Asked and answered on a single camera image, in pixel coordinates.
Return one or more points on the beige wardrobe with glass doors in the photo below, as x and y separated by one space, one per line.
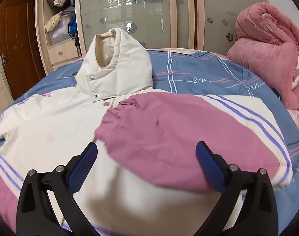
194 24

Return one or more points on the blue plaid bed sheet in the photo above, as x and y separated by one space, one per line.
196 73

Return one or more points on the brown wooden door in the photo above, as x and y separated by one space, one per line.
19 50

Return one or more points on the pink folded quilt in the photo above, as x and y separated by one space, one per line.
268 45

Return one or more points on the pink and cream hooded jacket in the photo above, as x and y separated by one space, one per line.
146 179

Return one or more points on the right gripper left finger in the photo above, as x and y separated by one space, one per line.
46 204

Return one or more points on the blue garment in wardrobe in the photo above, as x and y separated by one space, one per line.
72 28

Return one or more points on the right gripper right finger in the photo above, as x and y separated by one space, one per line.
247 204

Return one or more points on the cream cloth on box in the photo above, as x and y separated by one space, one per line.
53 22

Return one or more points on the clear plastic storage box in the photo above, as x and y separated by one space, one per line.
60 32

